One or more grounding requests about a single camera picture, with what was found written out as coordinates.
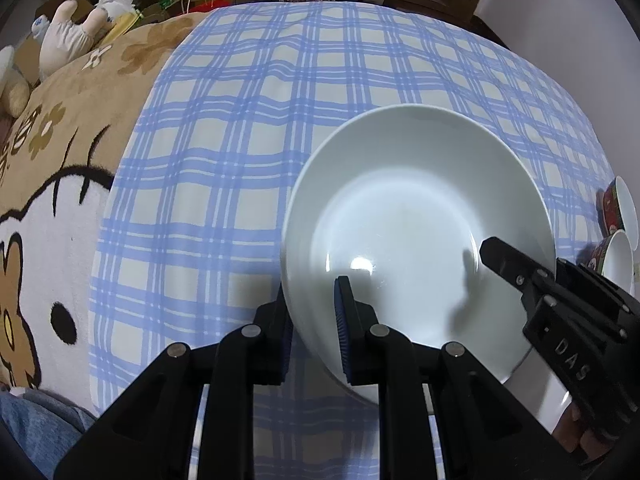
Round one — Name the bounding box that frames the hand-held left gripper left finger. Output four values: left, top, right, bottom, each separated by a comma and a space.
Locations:
52, 285, 296, 480

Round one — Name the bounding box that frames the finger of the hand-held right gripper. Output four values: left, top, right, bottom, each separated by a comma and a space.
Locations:
555, 258, 640, 328
479, 236, 557, 303

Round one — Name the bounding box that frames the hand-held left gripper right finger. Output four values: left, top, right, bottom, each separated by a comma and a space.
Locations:
332, 275, 583, 480

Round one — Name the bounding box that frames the plain white deep plate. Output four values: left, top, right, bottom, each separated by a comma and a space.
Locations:
280, 104, 557, 406

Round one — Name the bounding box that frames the person's right hand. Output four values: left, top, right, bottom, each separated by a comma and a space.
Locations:
552, 402, 614, 471

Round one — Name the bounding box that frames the blue plaid bed sheet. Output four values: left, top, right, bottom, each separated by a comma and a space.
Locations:
89, 1, 621, 480

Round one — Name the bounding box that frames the person's jeans leg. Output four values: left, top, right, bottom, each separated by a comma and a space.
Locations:
0, 387, 98, 480

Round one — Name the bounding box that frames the brown cartoon blanket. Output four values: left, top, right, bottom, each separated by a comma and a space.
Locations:
0, 10, 211, 411

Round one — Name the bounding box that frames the yellow cloth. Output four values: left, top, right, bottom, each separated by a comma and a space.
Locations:
102, 10, 143, 43

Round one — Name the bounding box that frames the cream plush toy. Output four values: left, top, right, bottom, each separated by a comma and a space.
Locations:
0, 45, 31, 116

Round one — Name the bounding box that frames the pinkish white plush toy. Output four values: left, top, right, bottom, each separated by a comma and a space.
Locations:
39, 0, 111, 78

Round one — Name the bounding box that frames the white fluffy toy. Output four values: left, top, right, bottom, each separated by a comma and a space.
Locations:
95, 0, 138, 21

